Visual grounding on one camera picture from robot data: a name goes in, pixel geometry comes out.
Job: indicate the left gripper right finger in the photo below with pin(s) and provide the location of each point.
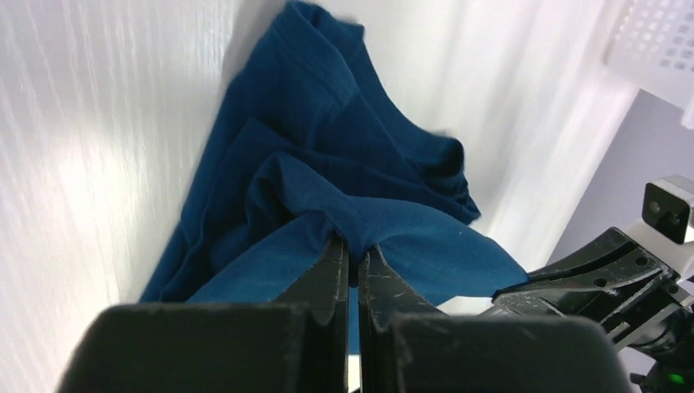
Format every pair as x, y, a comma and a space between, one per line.
407, 345

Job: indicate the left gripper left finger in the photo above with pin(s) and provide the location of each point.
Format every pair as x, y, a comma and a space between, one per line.
296, 343

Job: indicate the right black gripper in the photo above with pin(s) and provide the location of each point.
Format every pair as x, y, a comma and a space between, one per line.
617, 281

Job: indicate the blue t shirt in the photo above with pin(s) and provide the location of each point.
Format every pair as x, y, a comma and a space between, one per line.
307, 145

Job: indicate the white plastic basket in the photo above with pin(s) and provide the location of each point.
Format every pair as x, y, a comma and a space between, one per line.
652, 47

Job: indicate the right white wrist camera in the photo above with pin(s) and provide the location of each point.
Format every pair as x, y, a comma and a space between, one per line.
665, 228

